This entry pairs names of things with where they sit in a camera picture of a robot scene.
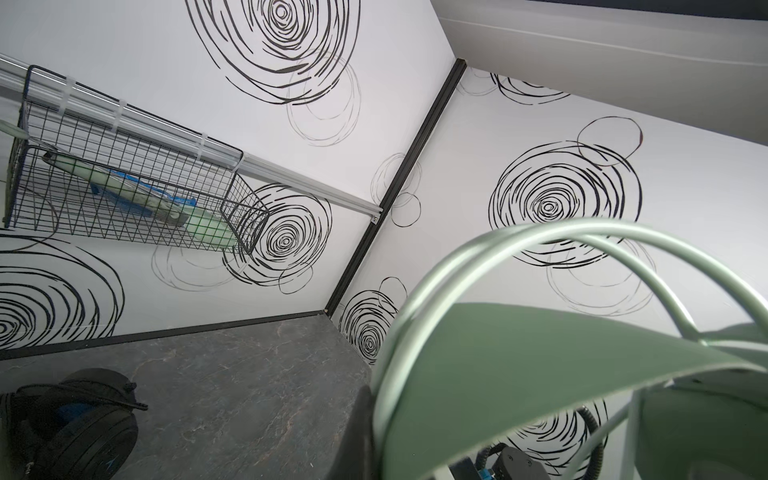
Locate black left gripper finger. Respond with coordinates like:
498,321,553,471
326,385,375,480

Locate mint green headphones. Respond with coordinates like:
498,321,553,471
371,219,767,479

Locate black gaming headphones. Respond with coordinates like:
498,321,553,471
1,368,149,479

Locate blue item in basket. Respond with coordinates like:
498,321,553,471
90,171,197,219

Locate black wire basket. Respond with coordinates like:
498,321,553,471
1,65,270,254

